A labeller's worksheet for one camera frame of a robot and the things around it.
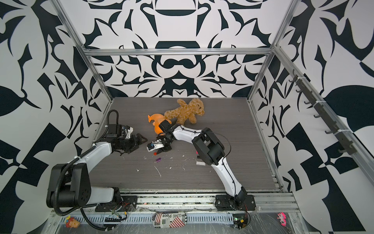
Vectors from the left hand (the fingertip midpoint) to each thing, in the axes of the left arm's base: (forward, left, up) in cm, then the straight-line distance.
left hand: (141, 141), depth 89 cm
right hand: (0, -7, -6) cm, 10 cm away
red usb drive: (-5, -7, -7) cm, 11 cm away
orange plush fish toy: (+17, -9, -1) cm, 19 cm away
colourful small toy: (-39, +27, -4) cm, 47 cm away
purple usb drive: (-10, -10, -7) cm, 16 cm away
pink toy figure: (-41, -72, -6) cm, 83 cm away
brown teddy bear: (+25, -34, +2) cm, 42 cm away
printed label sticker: (-39, -18, -4) cm, 44 cm away
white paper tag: (-13, -35, -6) cm, 38 cm away
